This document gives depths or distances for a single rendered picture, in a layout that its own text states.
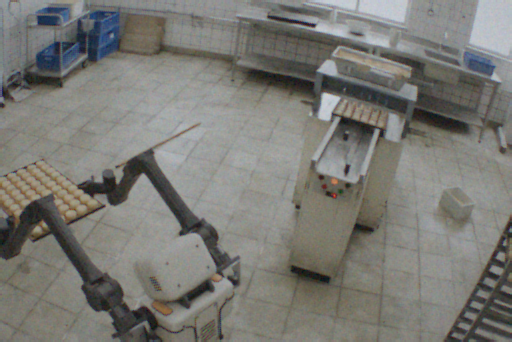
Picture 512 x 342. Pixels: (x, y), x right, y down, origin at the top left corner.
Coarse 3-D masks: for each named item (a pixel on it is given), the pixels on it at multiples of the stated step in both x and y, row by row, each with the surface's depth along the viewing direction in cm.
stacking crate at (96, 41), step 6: (108, 30) 632; (114, 30) 651; (78, 36) 617; (84, 36) 615; (90, 36) 614; (96, 36) 611; (102, 36) 620; (108, 36) 639; (114, 36) 657; (84, 42) 620; (90, 42) 618; (96, 42) 616; (102, 42) 626; (108, 42) 644; (96, 48) 621
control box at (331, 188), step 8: (328, 176) 284; (336, 176) 283; (320, 184) 288; (328, 184) 286; (336, 184) 284; (344, 184) 282; (352, 184) 281; (320, 192) 291; (328, 192) 288; (336, 192) 287; (344, 192) 285; (352, 192) 284; (344, 200) 287
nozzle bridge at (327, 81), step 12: (324, 72) 333; (336, 72) 337; (324, 84) 344; (336, 84) 341; (348, 84) 338; (360, 84) 326; (372, 84) 328; (408, 84) 343; (336, 96) 340; (348, 96) 337; (372, 96) 335; (384, 96) 332; (396, 96) 320; (408, 96) 320; (384, 108) 331; (396, 108) 332; (408, 108) 320; (408, 120) 324
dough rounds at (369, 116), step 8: (344, 104) 356; (352, 104) 359; (336, 112) 342; (344, 112) 348; (352, 112) 348; (360, 112) 348; (368, 112) 351; (376, 112) 354; (360, 120) 339; (368, 120) 342; (376, 120) 344; (384, 120) 344; (384, 128) 336
